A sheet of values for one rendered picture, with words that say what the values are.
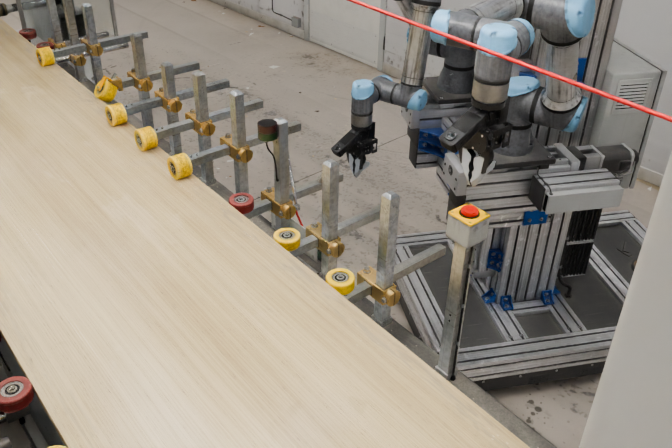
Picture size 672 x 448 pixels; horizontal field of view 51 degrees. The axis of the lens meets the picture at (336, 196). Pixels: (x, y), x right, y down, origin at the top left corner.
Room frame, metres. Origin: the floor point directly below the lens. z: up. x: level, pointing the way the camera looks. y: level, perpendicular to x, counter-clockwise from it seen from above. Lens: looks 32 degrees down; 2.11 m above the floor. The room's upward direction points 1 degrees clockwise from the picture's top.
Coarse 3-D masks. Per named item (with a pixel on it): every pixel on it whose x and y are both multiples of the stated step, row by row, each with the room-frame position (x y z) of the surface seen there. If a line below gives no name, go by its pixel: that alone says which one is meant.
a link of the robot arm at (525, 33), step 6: (486, 18) 1.49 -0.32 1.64; (516, 18) 1.50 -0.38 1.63; (480, 24) 1.47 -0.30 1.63; (510, 24) 1.45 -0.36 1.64; (516, 24) 1.45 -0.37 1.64; (522, 24) 1.46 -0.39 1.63; (528, 24) 1.48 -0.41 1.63; (516, 30) 1.42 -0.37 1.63; (522, 30) 1.44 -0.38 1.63; (528, 30) 1.45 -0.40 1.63; (474, 36) 1.46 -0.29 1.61; (522, 36) 1.42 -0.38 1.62; (528, 36) 1.44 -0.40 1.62; (534, 36) 1.47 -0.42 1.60; (474, 42) 1.46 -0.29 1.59; (522, 42) 1.41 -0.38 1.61; (528, 42) 1.44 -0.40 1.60; (474, 48) 1.47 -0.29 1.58; (522, 48) 1.40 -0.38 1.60; (528, 48) 1.44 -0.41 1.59; (522, 54) 1.44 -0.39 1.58
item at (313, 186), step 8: (304, 184) 2.06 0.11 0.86; (312, 184) 2.06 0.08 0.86; (320, 184) 2.07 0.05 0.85; (296, 192) 2.01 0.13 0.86; (304, 192) 2.03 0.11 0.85; (312, 192) 2.05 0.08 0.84; (264, 200) 1.95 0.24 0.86; (256, 208) 1.90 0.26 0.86; (264, 208) 1.92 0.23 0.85; (248, 216) 1.88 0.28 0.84
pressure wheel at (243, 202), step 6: (234, 198) 1.89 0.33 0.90; (240, 198) 1.88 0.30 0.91; (246, 198) 1.89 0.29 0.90; (252, 198) 1.89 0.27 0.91; (234, 204) 1.85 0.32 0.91; (240, 204) 1.85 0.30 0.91; (246, 204) 1.85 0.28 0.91; (252, 204) 1.87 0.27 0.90; (240, 210) 1.84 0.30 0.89; (246, 210) 1.85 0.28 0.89
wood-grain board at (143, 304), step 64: (0, 64) 2.98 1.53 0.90; (0, 128) 2.35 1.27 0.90; (64, 128) 2.36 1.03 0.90; (128, 128) 2.37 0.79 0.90; (0, 192) 1.90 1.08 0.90; (64, 192) 1.91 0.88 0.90; (128, 192) 1.92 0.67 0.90; (192, 192) 1.93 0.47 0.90; (0, 256) 1.56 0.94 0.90; (64, 256) 1.57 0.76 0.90; (128, 256) 1.58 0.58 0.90; (192, 256) 1.58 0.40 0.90; (256, 256) 1.59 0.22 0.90; (0, 320) 1.30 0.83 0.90; (64, 320) 1.31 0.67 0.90; (128, 320) 1.31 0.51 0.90; (192, 320) 1.32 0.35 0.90; (256, 320) 1.32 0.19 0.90; (320, 320) 1.33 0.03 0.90; (64, 384) 1.10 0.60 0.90; (128, 384) 1.10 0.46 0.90; (192, 384) 1.11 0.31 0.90; (256, 384) 1.11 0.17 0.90; (320, 384) 1.12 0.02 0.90; (384, 384) 1.12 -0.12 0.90; (448, 384) 1.13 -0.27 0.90
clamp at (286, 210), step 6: (264, 192) 1.98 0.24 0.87; (270, 192) 1.99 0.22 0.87; (264, 198) 1.97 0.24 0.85; (270, 198) 1.95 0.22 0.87; (276, 204) 1.92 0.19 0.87; (282, 204) 1.91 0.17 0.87; (288, 204) 1.91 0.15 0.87; (270, 210) 1.95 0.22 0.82; (276, 210) 1.92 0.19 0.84; (282, 210) 1.90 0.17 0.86; (288, 210) 1.90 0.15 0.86; (294, 210) 1.91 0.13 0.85; (282, 216) 1.90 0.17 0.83; (288, 216) 1.90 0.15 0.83
